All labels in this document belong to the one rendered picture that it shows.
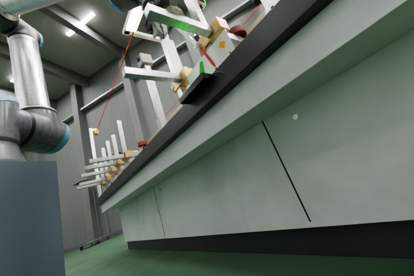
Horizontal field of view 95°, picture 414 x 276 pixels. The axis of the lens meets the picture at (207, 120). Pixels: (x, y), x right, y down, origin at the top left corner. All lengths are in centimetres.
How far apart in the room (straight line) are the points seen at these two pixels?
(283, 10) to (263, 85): 19
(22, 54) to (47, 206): 75
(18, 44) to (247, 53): 109
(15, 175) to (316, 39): 88
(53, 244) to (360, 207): 90
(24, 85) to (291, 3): 106
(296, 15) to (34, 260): 90
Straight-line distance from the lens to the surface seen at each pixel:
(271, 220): 93
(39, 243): 77
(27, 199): 77
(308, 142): 76
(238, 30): 87
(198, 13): 86
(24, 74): 119
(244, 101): 63
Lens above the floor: 34
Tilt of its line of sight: 19 degrees up
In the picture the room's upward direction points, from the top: 20 degrees counter-clockwise
